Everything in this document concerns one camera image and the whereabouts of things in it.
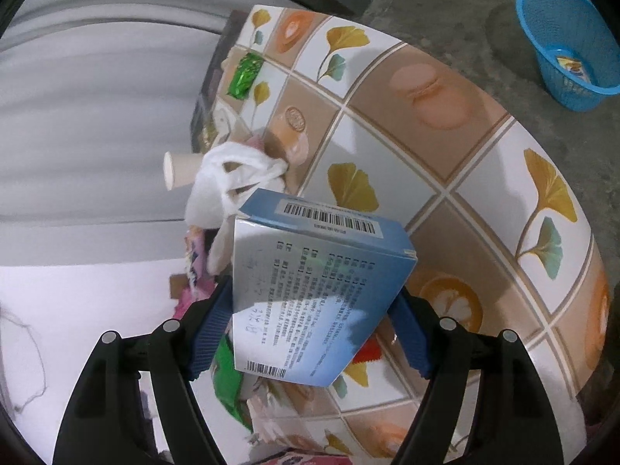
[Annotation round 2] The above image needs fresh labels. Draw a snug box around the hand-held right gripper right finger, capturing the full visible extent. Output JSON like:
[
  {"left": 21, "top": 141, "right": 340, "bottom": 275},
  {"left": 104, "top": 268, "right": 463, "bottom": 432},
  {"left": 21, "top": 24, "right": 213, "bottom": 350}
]
[{"left": 387, "top": 289, "right": 582, "bottom": 465}]

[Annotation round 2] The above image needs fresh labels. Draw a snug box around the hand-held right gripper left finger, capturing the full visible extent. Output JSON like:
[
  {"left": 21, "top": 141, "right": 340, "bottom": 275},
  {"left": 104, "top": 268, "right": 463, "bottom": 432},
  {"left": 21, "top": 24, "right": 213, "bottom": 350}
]
[{"left": 52, "top": 277, "right": 236, "bottom": 465}]

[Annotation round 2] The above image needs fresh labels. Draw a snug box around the blue white medicine box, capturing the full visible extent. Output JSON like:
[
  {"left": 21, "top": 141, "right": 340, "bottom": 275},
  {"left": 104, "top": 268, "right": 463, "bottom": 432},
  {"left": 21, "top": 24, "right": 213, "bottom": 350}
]
[{"left": 231, "top": 188, "right": 418, "bottom": 388}]

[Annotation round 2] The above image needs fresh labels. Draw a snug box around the blue plastic basket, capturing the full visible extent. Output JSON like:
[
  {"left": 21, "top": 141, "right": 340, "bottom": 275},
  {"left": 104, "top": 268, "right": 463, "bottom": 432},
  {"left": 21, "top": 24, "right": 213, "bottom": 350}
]
[{"left": 516, "top": 0, "right": 620, "bottom": 113}]

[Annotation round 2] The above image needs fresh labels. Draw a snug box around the red wrapper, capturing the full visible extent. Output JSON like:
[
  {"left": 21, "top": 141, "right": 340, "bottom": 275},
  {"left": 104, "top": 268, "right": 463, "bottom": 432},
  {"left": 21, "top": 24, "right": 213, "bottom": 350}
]
[{"left": 353, "top": 336, "right": 388, "bottom": 366}]

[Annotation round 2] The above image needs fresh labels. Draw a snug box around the green snack bag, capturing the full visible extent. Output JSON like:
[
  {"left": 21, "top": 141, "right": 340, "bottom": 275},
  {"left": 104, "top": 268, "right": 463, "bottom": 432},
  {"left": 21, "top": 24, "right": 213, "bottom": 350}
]
[{"left": 213, "top": 334, "right": 255, "bottom": 434}]

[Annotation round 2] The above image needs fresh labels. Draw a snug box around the pink blue snack packet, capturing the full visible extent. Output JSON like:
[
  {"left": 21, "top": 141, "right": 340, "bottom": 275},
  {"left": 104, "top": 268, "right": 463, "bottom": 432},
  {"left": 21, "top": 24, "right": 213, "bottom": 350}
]
[{"left": 183, "top": 230, "right": 219, "bottom": 311}]

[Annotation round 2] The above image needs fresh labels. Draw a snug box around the white plastic bag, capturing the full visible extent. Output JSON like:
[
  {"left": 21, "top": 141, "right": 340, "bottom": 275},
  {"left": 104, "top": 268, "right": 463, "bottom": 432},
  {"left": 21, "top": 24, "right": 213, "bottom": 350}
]
[{"left": 184, "top": 141, "right": 291, "bottom": 272}]

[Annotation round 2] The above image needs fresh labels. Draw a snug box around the white paper cup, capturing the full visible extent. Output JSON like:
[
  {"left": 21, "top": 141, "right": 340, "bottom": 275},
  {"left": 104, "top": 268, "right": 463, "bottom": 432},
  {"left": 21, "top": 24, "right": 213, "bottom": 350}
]
[{"left": 163, "top": 151, "right": 209, "bottom": 192}]

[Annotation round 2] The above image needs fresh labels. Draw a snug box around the leaf patterned tablecloth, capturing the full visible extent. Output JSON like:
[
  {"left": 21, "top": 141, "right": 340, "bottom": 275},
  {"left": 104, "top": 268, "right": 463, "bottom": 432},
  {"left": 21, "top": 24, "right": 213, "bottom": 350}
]
[{"left": 186, "top": 5, "right": 611, "bottom": 465}]

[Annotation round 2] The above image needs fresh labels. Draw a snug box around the clear wrapped brown cookie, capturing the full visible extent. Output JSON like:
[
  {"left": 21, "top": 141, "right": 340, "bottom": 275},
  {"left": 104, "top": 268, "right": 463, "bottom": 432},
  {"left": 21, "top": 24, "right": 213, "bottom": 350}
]
[{"left": 264, "top": 105, "right": 311, "bottom": 165}]

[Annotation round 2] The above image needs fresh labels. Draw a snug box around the grey curtain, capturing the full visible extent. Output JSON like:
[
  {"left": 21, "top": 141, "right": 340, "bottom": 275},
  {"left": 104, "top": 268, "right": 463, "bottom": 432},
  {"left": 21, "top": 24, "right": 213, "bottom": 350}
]
[{"left": 0, "top": 0, "right": 253, "bottom": 226}]

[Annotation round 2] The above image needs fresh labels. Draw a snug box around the green candy wrapper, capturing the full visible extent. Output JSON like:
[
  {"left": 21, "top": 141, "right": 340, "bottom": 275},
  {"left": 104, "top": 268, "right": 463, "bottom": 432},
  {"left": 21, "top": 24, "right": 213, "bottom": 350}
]
[{"left": 227, "top": 52, "right": 265, "bottom": 100}]

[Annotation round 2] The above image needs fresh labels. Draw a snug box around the colourful small packet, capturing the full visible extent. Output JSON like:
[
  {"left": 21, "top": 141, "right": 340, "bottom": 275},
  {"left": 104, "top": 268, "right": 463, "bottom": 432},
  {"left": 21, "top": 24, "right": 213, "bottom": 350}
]
[{"left": 556, "top": 55, "right": 594, "bottom": 83}]

